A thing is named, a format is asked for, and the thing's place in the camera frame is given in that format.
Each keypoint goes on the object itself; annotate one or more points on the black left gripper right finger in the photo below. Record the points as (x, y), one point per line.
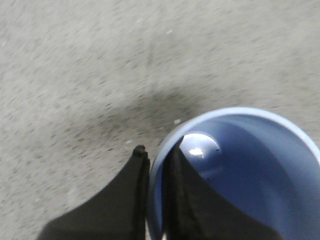
(192, 210)

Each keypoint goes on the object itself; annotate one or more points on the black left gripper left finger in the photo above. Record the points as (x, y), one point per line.
(117, 212)

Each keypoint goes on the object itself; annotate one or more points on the blue plastic cup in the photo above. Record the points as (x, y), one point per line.
(259, 161)

